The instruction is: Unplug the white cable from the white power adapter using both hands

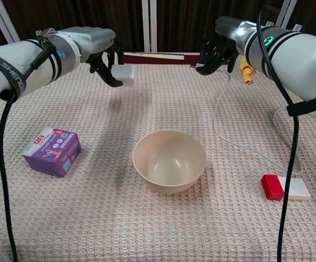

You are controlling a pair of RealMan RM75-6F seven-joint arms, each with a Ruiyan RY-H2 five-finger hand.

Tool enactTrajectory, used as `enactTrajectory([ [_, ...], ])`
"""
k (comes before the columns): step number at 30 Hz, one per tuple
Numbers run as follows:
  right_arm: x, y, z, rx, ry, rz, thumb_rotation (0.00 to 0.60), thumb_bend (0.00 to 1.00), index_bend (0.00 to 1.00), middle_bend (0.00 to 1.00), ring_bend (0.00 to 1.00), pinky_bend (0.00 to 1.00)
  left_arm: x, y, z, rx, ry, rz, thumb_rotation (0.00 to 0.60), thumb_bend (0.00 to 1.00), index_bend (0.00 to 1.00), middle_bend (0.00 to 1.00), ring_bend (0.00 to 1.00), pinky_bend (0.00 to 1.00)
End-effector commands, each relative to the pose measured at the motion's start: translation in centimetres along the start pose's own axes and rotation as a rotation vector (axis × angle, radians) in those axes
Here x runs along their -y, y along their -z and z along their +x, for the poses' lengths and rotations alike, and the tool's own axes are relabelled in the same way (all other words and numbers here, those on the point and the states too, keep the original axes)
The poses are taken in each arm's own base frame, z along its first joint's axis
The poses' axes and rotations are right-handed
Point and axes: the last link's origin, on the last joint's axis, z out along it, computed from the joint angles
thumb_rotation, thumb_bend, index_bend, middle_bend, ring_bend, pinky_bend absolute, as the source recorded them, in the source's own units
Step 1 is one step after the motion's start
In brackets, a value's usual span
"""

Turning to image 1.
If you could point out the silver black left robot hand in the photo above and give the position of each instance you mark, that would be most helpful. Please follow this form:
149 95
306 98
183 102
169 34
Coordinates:
95 41

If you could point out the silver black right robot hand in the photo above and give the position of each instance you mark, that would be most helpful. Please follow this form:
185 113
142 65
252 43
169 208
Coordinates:
231 30

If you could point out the small white block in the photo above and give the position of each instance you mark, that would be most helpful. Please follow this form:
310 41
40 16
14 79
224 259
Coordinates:
126 74

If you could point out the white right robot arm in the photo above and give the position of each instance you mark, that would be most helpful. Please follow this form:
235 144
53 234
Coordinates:
305 62

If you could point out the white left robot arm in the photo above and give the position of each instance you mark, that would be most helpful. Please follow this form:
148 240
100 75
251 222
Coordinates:
41 73

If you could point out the dark pleated curtain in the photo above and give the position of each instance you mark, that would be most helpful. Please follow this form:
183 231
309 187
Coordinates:
78 13

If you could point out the yellow rubber chicken toy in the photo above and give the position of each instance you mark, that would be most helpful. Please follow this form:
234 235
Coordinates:
247 75

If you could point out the long maroon box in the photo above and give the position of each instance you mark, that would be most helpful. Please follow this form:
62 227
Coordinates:
160 58

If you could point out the purple tissue pack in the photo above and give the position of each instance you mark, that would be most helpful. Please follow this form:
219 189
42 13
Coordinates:
52 152

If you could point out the beige bowl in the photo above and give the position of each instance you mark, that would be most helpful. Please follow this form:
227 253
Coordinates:
168 163

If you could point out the red and white box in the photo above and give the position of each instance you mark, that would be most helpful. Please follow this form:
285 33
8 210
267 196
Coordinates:
272 188

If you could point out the beige woven tablecloth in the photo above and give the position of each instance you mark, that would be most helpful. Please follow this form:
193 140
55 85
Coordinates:
92 218

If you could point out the white metal frame post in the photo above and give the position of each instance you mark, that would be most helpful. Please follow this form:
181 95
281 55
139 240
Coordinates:
287 12
6 21
149 24

